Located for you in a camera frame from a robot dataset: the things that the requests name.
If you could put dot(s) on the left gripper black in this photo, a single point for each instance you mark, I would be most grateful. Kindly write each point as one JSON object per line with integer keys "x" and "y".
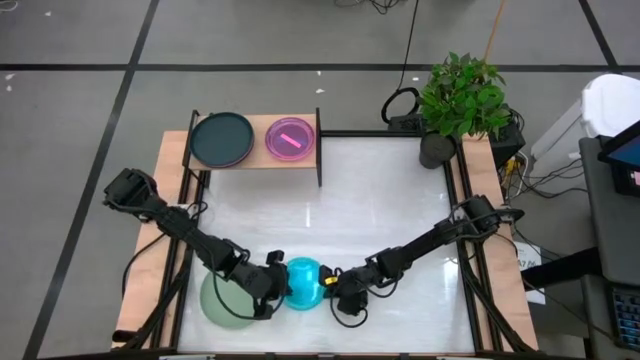
{"x": 260, "y": 282}

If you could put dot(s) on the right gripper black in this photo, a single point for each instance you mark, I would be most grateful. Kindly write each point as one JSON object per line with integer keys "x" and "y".
{"x": 352, "y": 285}

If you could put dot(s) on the transparent teal plate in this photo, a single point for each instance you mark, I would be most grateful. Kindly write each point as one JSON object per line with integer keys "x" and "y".
{"x": 305, "y": 304}
{"x": 302, "y": 272}

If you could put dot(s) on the transparent pink plate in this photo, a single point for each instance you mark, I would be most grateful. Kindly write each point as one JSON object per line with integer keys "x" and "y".
{"x": 290, "y": 140}
{"x": 274, "y": 150}

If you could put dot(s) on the dark teal plate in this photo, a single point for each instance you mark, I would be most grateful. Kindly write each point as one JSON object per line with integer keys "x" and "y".
{"x": 220, "y": 140}

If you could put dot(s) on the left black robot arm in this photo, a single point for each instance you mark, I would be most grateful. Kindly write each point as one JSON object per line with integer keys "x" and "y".
{"x": 175, "y": 227}

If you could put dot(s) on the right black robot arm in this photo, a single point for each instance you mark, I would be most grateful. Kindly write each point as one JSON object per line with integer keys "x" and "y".
{"x": 430, "y": 240}

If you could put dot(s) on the light green plate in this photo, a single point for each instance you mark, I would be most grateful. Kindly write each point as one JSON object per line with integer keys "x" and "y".
{"x": 220, "y": 307}

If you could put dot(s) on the wooden table side board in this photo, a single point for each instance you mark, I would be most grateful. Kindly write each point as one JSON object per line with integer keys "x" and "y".
{"x": 495, "y": 260}
{"x": 150, "y": 225}

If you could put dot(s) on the black plant pot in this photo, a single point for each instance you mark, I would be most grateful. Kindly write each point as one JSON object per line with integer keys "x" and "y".
{"x": 436, "y": 150}

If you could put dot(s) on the small black power box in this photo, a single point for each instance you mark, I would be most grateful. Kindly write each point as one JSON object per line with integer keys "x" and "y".
{"x": 405, "y": 123}

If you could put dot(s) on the white paper label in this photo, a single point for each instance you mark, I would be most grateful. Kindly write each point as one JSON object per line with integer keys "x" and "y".
{"x": 530, "y": 260}

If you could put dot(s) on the black power supply box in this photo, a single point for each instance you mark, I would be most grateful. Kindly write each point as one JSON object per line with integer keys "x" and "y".
{"x": 507, "y": 145}

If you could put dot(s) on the green leafy plant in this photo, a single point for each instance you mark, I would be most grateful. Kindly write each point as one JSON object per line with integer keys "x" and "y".
{"x": 462, "y": 100}

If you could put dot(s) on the black desk leg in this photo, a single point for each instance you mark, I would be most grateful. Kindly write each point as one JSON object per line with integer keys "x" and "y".
{"x": 560, "y": 270}

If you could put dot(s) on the grey desk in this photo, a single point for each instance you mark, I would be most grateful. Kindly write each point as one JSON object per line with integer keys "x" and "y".
{"x": 610, "y": 225}

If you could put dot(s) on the black keyboard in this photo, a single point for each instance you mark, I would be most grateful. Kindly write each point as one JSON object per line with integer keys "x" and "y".
{"x": 627, "y": 315}

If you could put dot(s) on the white lidded waste bin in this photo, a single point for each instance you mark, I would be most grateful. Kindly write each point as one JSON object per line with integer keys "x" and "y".
{"x": 612, "y": 105}

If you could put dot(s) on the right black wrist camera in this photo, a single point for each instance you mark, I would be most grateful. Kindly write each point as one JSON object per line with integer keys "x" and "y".
{"x": 352, "y": 305}

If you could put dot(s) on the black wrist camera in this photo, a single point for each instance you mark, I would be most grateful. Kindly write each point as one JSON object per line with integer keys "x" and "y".
{"x": 264, "y": 310}
{"x": 352, "y": 305}

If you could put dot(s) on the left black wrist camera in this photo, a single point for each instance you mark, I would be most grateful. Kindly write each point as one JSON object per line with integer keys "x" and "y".
{"x": 264, "y": 310}

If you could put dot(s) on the wooden shelf with black frame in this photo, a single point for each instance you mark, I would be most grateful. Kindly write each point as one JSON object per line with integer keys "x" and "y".
{"x": 260, "y": 162}

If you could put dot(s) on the black metal table frame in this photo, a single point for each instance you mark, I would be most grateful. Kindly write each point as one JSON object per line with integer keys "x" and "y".
{"x": 390, "y": 134}

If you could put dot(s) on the tablet screen with black frame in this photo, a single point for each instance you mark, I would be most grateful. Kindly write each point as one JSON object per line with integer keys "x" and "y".
{"x": 625, "y": 152}

